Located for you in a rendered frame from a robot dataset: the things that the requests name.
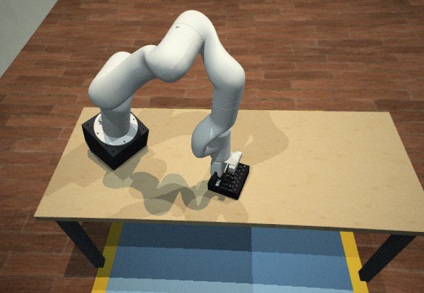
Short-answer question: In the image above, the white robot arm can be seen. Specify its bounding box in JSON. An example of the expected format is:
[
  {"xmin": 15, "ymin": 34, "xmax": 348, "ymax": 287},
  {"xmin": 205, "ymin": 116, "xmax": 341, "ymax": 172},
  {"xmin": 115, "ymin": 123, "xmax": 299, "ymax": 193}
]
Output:
[{"xmin": 88, "ymin": 10, "xmax": 245, "ymax": 172}]

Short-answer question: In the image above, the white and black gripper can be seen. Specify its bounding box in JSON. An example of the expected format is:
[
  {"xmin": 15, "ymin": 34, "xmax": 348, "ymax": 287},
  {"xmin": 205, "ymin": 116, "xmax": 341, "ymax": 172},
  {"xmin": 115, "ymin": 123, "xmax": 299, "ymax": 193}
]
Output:
[{"xmin": 210, "ymin": 159, "xmax": 227, "ymax": 180}]

